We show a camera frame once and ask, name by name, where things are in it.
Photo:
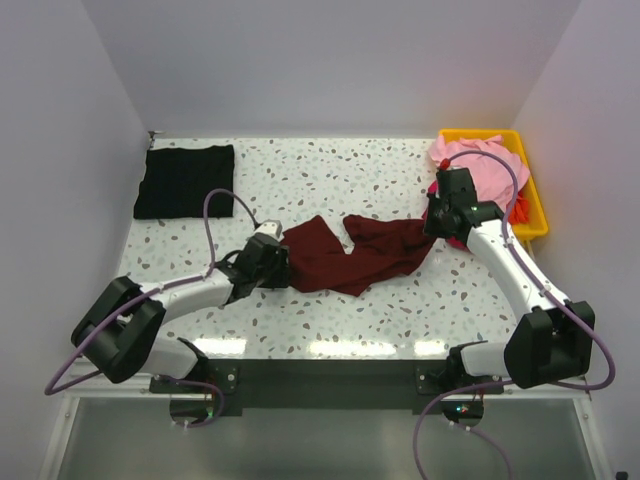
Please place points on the pink t shirt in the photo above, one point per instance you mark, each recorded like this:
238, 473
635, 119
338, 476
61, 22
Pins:
491, 179

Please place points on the folded black t shirt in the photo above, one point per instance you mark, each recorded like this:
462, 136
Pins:
177, 180

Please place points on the aluminium frame rail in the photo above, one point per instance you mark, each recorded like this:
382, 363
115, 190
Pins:
100, 387

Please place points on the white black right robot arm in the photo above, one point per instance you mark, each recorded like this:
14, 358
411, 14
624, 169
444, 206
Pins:
550, 342

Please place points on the dark red t shirt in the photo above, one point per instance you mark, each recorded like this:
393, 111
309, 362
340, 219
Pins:
381, 251

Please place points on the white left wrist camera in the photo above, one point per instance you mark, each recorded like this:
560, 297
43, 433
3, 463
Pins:
271, 228

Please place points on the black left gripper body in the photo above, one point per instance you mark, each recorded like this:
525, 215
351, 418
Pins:
276, 274

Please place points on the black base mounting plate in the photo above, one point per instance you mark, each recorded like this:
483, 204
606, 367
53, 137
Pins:
245, 384

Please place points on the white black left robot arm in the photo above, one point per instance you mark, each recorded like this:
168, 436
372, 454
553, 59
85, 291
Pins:
119, 332

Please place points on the yellow plastic bin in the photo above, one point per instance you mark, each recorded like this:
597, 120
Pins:
537, 226

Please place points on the orange t shirt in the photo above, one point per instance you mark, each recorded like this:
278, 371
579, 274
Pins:
520, 212

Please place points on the magenta t shirt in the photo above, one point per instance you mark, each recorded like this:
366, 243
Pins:
441, 203

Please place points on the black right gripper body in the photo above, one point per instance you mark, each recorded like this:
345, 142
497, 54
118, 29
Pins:
434, 221

